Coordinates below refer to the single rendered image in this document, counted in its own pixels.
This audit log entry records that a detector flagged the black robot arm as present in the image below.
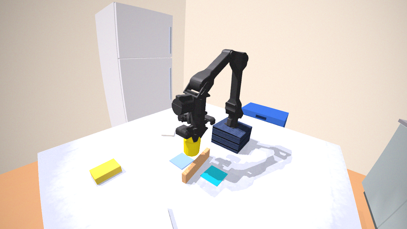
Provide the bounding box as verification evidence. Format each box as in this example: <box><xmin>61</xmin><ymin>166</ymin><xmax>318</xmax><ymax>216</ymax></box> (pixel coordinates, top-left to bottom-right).
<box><xmin>172</xmin><ymin>49</ymin><xmax>249</xmax><ymax>129</ymax></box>

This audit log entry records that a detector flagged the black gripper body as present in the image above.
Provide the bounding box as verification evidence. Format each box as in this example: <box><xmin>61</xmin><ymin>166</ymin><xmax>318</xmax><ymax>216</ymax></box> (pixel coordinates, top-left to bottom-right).
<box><xmin>176</xmin><ymin>110</ymin><xmax>216</xmax><ymax>139</ymax></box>

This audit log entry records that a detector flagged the light brown wooden plank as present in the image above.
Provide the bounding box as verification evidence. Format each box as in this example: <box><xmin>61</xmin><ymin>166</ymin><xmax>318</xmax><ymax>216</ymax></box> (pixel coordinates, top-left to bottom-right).
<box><xmin>182</xmin><ymin>148</ymin><xmax>210</xmax><ymax>184</ymax></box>

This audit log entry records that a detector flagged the yellow rectangular block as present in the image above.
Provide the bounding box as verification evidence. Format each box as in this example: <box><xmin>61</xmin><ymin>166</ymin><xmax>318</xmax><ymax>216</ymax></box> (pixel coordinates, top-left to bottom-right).
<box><xmin>89</xmin><ymin>159</ymin><xmax>122</xmax><ymax>185</ymax></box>

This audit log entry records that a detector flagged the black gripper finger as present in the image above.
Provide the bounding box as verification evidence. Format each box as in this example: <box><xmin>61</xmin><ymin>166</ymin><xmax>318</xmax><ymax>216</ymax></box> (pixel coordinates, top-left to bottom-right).
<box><xmin>192</xmin><ymin>132</ymin><xmax>200</xmax><ymax>142</ymax></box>
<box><xmin>198</xmin><ymin>127</ymin><xmax>208</xmax><ymax>138</ymax></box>

